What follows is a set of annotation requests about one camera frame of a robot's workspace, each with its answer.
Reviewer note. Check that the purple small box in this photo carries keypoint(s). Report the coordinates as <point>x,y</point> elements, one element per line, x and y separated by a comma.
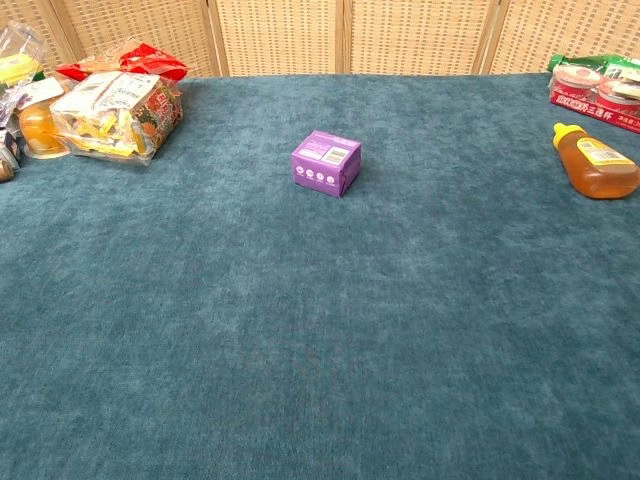
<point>320,165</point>

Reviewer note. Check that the teal velvet tablecloth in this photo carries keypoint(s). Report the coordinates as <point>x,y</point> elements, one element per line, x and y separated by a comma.
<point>320,300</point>

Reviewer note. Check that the woven rattan folding screen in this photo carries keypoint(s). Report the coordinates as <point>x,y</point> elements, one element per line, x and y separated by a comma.
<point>320,35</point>

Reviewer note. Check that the clear bag of yellow candies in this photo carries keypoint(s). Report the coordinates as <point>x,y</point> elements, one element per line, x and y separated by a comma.
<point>117,117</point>

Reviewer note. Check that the red snack bag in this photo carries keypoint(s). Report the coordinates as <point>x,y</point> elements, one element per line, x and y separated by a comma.
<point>145,62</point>

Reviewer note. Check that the honey squeeze bottle yellow cap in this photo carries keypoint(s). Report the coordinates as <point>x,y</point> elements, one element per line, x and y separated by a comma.
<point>595,167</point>

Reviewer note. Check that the orange jelly cup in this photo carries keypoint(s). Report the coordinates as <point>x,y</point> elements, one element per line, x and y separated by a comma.
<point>39,131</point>

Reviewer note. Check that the red three-cup snack pack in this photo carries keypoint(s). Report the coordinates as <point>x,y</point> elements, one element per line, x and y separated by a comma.
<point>597,95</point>

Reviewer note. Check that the dark brown packaged item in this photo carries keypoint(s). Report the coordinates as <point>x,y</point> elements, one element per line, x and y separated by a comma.
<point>7,155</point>

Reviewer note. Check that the purple white printed packet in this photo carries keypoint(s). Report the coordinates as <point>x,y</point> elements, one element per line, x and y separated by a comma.
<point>27,95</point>

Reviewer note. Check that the green plastic snack bag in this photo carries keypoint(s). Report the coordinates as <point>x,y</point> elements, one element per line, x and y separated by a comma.
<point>620,65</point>

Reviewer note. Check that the clear bag with yellow-green item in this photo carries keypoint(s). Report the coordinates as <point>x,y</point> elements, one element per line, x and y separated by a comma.
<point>17,55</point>

